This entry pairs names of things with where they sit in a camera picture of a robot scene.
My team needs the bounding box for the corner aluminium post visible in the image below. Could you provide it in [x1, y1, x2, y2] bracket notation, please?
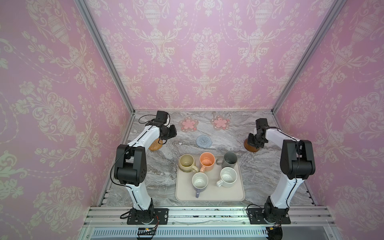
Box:
[271, 0, 347, 116]
[75, 0, 135, 115]

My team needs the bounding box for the right corner aluminium post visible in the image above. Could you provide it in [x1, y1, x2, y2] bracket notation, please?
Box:
[271, 0, 347, 116]

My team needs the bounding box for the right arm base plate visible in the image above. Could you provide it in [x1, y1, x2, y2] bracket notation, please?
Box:
[247, 208, 291, 225]

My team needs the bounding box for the woven tan coaster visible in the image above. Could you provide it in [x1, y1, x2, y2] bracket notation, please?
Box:
[149, 138, 163, 152]

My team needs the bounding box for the dark grey mug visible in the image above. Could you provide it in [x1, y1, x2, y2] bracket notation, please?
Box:
[216, 152, 238, 169]

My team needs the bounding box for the pink flower coaster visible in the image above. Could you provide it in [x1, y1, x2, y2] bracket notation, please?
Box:
[180, 117, 199, 132]
[211, 116, 231, 131]

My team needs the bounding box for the orange pink mug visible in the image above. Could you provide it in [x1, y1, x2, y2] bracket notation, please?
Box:
[200, 152, 215, 173]

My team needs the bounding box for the left corner aluminium post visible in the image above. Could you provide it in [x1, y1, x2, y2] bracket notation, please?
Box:
[75, 0, 135, 115]

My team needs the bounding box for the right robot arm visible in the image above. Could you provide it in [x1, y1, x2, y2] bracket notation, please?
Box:
[247, 118, 316, 224]

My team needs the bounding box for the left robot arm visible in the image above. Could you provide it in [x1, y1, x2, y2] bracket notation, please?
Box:
[110, 111, 177, 225]

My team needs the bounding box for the yellow-green mug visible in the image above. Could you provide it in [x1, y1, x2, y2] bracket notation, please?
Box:
[178, 154, 200, 173]

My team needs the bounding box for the brown wooden coaster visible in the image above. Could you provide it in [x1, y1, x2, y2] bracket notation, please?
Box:
[244, 139, 259, 153]

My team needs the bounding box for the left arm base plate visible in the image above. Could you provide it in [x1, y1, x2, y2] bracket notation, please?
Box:
[127, 208, 169, 225]

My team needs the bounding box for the aluminium front rail frame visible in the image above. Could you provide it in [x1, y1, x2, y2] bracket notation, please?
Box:
[78, 205, 343, 240]

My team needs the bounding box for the white mug purple handle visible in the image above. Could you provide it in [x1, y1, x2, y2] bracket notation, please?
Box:
[192, 172, 209, 198]

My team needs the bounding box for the blue grey round coaster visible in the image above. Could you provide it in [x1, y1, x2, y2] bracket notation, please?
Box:
[196, 135, 213, 149]

